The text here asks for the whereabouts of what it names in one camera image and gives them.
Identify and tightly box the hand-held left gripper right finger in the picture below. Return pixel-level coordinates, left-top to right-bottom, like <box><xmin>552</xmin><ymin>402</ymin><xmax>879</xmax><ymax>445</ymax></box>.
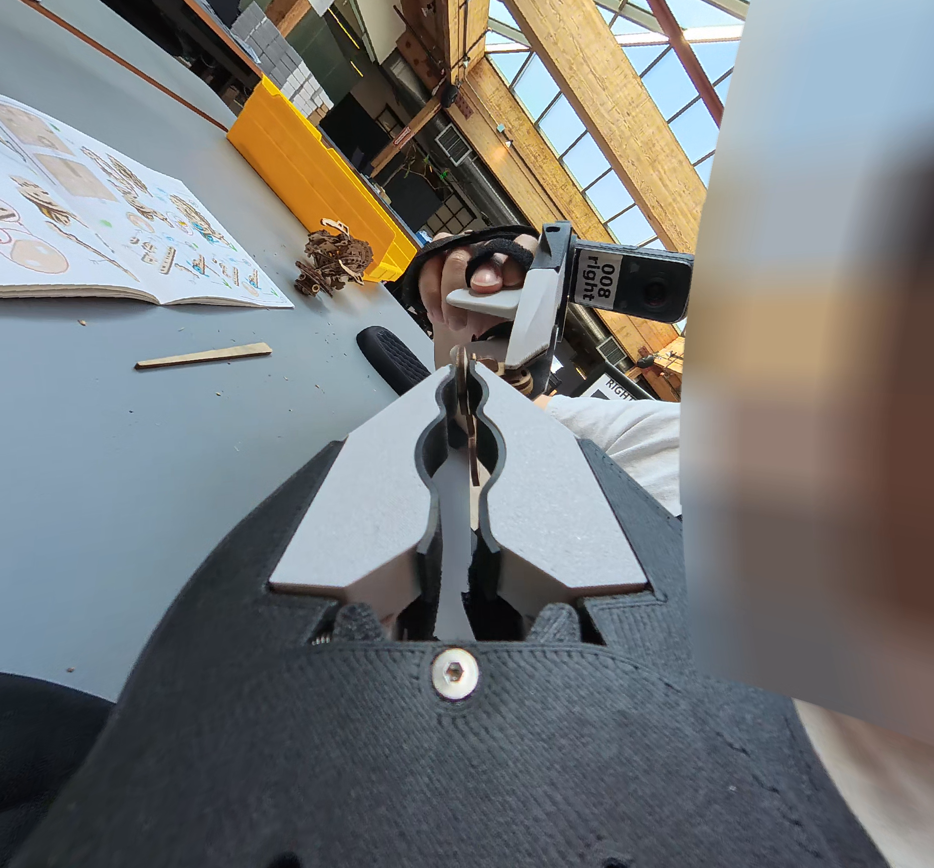
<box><xmin>474</xmin><ymin>365</ymin><xmax>650</xmax><ymax>624</ymax></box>

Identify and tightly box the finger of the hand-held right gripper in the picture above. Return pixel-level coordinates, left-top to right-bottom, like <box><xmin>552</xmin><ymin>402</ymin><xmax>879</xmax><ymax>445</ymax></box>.
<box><xmin>505</xmin><ymin>265</ymin><xmax>568</xmax><ymax>367</ymax></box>

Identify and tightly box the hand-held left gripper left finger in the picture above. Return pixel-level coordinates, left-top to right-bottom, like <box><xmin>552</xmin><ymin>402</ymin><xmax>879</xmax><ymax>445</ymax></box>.
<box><xmin>269</xmin><ymin>365</ymin><xmax>469</xmax><ymax>644</ymax></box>

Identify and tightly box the small wooden model part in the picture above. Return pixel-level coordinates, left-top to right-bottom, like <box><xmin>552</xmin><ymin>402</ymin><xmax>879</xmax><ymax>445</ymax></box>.
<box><xmin>478</xmin><ymin>354</ymin><xmax>538</xmax><ymax>395</ymax></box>

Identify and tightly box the person's right forearm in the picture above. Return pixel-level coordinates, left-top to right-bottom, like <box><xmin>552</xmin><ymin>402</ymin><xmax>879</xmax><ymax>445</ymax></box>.
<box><xmin>543</xmin><ymin>394</ymin><xmax>684</xmax><ymax>516</ymax></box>

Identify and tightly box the dark wooden model assembly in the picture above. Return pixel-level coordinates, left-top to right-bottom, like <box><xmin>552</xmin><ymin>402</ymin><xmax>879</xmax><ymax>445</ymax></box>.
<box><xmin>293</xmin><ymin>217</ymin><xmax>375</xmax><ymax>299</ymax></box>

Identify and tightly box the person's right hand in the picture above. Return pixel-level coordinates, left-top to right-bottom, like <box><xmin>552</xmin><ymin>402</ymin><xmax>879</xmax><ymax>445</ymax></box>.
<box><xmin>429</xmin><ymin>232</ymin><xmax>542</xmax><ymax>374</ymax></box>

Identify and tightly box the thin wooden stick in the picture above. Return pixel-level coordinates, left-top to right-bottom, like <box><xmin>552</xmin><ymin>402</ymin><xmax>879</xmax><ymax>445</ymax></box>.
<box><xmin>135</xmin><ymin>342</ymin><xmax>274</xmax><ymax>372</ymax></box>

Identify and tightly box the yellow plastic bin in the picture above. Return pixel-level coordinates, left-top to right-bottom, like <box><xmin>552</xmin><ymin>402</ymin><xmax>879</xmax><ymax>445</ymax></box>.
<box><xmin>227</xmin><ymin>75</ymin><xmax>419</xmax><ymax>284</ymax></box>

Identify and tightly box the stack of grey boxes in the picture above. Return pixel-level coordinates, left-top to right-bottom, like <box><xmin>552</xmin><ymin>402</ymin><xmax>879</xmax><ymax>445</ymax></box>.
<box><xmin>231</xmin><ymin>1</ymin><xmax>334</xmax><ymax>115</ymax></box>

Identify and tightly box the illustrated assembly booklet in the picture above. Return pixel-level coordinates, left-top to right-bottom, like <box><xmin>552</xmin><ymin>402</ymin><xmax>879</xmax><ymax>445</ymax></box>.
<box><xmin>0</xmin><ymin>95</ymin><xmax>295</xmax><ymax>309</ymax></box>

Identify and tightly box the black chair seat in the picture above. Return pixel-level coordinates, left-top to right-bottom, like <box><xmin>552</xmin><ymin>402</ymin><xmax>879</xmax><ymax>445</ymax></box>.
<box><xmin>0</xmin><ymin>671</ymin><xmax>119</xmax><ymax>868</ymax></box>

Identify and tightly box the person's white clothing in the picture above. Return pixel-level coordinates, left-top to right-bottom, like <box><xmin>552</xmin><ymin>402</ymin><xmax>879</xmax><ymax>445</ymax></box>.
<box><xmin>791</xmin><ymin>696</ymin><xmax>934</xmax><ymax>868</ymax></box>

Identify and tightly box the metal wall vent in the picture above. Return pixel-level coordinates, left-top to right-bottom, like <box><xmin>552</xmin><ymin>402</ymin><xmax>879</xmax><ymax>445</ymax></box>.
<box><xmin>435</xmin><ymin>124</ymin><xmax>474</xmax><ymax>166</ymax></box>

